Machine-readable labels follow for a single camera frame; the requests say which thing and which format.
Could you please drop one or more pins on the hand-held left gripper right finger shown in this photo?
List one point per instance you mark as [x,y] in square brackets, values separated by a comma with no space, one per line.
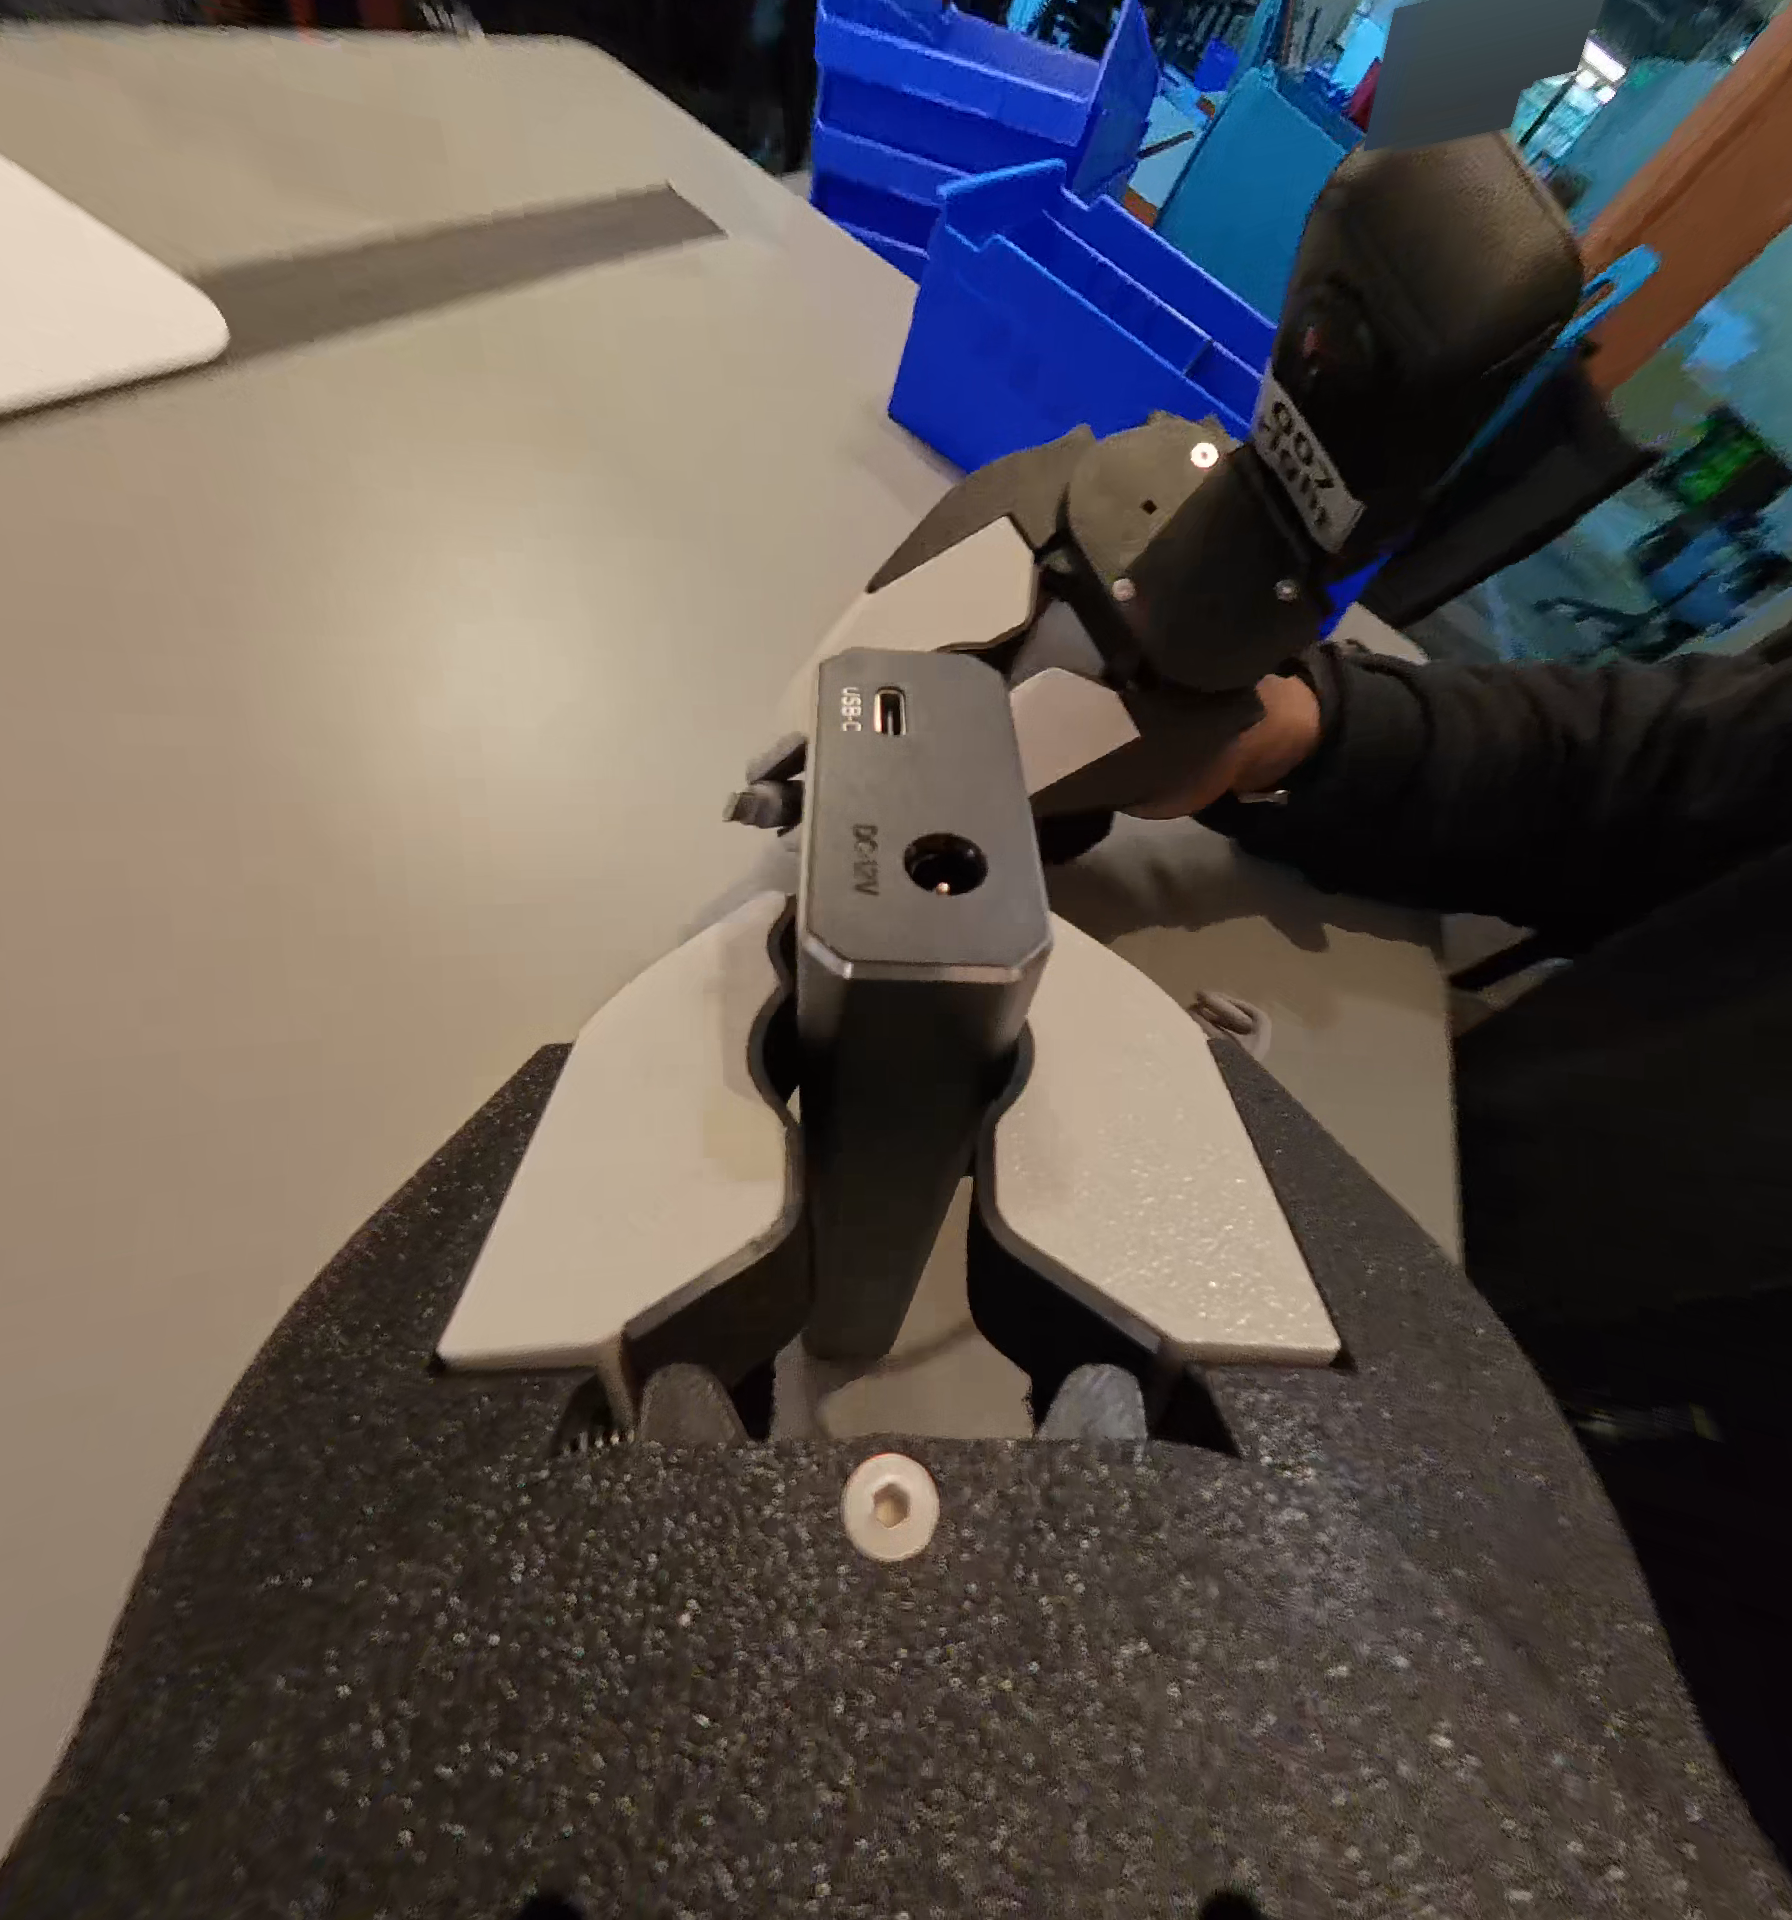
[1150,1172]

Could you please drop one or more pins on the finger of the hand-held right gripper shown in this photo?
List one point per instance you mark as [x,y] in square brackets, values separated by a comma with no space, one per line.
[1069,728]
[957,593]

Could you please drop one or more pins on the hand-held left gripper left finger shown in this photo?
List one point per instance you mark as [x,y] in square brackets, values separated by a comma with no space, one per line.
[641,1172]

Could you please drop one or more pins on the blue plastic bin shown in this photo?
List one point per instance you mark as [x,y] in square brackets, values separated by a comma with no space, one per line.
[1017,375]
[897,90]

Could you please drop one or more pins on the dark grey power bank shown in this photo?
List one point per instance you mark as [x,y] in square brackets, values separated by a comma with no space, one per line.
[897,1109]

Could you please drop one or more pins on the person's right forearm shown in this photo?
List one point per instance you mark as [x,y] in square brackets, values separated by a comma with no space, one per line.
[1512,781]

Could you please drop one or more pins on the person's right hand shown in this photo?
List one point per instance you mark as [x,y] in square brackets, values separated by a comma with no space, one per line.
[1264,750]

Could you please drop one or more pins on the teal panel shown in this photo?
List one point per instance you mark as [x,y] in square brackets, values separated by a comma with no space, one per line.
[1242,195]

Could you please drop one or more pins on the person's black clothing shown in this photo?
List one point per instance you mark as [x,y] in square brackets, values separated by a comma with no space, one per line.
[1660,1200]

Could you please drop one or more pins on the white stand base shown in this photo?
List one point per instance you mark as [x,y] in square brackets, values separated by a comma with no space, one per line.
[42,285]

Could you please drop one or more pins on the wooden post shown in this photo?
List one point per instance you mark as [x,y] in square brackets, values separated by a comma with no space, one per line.
[1737,150]

